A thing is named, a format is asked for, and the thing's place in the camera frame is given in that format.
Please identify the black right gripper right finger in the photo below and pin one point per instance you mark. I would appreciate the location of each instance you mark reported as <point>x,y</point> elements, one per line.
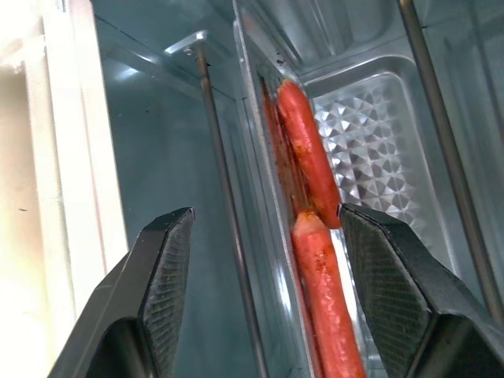
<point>401,283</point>

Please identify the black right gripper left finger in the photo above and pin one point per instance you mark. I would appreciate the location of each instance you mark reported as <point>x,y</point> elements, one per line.
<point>157,283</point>

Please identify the red sausage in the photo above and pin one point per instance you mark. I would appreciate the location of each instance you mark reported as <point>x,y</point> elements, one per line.
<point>328,299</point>
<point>308,153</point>

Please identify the embossed aluminium baking tray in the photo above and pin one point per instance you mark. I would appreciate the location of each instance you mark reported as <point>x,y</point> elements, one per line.
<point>378,157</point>

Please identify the metal heating rod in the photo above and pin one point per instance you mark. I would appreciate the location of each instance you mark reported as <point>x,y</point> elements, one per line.
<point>230,204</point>
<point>449,138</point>

